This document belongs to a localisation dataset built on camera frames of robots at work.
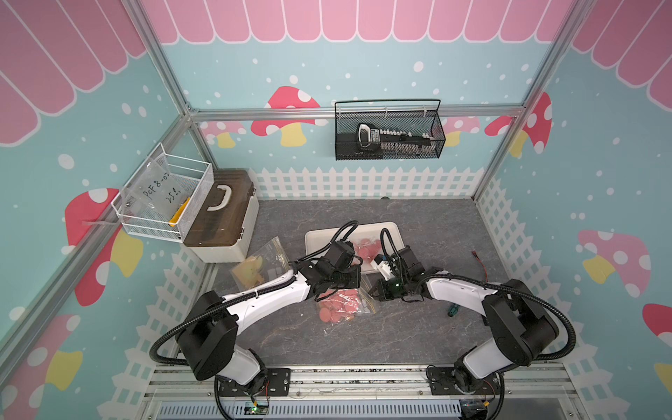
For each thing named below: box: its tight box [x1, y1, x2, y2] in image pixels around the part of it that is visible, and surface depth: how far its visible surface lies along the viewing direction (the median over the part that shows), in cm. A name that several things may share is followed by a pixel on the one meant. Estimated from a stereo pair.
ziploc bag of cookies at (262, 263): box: [229, 236, 294, 291], surface depth 101 cm
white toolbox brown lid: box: [182, 169, 260, 263], surface depth 96 cm
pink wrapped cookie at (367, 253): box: [357, 245, 378, 261], surface depth 101 cm
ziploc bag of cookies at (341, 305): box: [314, 287, 377, 325], surface depth 86 cm
